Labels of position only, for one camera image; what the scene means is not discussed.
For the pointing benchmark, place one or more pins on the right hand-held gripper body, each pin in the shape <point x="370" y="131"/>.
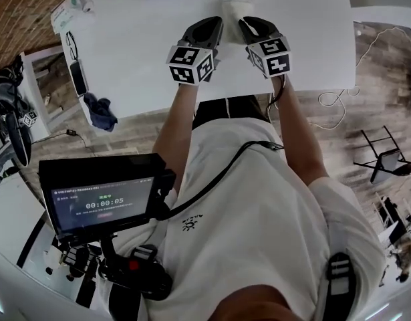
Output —
<point x="270" y="55"/>

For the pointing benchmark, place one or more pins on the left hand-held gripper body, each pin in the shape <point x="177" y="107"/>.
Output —
<point x="188" y="65"/>

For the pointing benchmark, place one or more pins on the white cloth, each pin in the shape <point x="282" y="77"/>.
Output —
<point x="233" y="12"/>

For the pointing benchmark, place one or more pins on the person's right forearm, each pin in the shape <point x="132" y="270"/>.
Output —
<point x="295" y="129"/>

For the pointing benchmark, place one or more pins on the person's left forearm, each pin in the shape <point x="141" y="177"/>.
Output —
<point x="175" y="122"/>

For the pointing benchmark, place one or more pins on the crumpled dark blue cloth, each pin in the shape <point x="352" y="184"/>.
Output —
<point x="100" y="112"/>

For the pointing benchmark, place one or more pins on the person's black shorts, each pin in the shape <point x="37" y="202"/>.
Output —
<point x="242" y="107"/>

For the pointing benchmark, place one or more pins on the black smartphone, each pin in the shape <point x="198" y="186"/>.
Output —
<point x="79" y="78"/>

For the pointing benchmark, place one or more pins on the black eyeglasses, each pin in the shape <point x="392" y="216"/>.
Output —
<point x="71" y="45"/>

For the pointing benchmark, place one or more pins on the white green tissue pack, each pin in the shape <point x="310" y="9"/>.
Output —
<point x="66" y="13"/>

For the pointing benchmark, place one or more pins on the black power adapter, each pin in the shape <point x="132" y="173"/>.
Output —
<point x="71" y="132"/>

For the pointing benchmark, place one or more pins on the white side table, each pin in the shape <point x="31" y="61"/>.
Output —
<point x="31" y="79"/>

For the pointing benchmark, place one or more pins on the black folding chair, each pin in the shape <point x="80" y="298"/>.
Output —
<point x="389" y="160"/>

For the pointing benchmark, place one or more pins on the black chest-mounted monitor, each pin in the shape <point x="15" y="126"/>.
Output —
<point x="101" y="202"/>

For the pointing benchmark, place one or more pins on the person's white t-shirt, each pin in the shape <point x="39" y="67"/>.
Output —
<point x="252" y="229"/>

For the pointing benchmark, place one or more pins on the black equipment pile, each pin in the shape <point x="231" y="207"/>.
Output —
<point x="18" y="139"/>

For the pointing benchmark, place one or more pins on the person's face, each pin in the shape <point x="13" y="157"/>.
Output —
<point x="258" y="306"/>

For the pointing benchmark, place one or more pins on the black monitor mount clamp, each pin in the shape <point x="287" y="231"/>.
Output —
<point x="141" y="276"/>

